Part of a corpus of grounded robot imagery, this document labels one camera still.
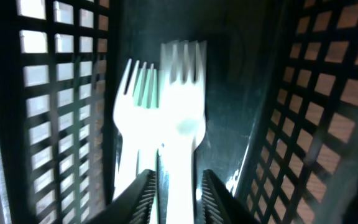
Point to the pale green plastic fork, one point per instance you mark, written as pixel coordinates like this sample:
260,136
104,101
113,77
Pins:
146,87

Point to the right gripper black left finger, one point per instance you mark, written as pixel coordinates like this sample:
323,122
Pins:
134,205

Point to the black perforated plastic basket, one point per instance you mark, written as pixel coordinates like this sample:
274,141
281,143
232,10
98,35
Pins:
281,103

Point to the white plastic fork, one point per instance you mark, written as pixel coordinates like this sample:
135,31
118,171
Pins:
132,122

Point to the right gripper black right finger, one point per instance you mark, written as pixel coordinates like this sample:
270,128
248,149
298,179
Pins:
219,206

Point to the white plastic utensil handle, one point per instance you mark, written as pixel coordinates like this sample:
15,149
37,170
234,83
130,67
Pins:
182,101

